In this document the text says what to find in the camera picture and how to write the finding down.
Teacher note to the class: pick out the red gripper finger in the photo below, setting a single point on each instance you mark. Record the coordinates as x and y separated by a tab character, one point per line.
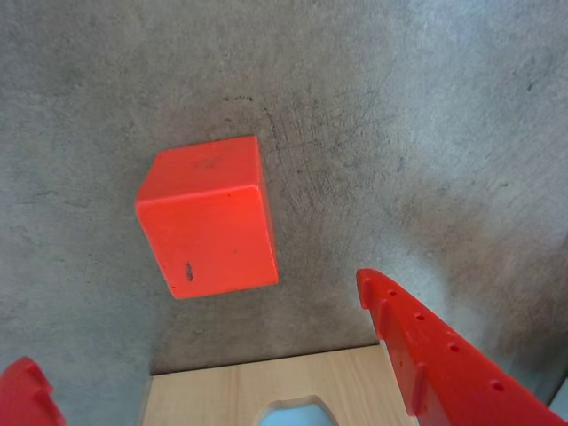
448	381
22	395

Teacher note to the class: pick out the red cube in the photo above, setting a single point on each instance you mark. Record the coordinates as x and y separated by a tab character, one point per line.
208	231

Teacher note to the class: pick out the wooden shape sorter box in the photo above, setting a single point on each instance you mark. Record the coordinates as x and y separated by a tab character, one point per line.
213	395

